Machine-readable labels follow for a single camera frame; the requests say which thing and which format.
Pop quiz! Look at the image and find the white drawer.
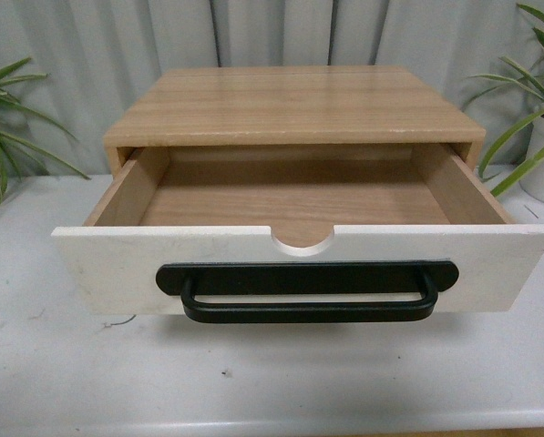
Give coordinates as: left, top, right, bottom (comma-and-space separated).
50, 142, 544, 317

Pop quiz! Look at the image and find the light wooden drawer cabinet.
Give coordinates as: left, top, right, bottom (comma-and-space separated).
102, 63, 161, 178

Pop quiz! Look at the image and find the spider plant left side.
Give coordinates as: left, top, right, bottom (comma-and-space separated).
0, 56, 89, 206

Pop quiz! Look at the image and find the spider plant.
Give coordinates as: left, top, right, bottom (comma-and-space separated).
471, 3, 544, 198
0, 56, 89, 206

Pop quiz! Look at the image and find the spider plant right side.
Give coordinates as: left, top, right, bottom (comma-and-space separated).
471, 3, 544, 198

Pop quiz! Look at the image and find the black metal drawer handle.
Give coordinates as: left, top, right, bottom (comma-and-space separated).
156, 260, 459, 324

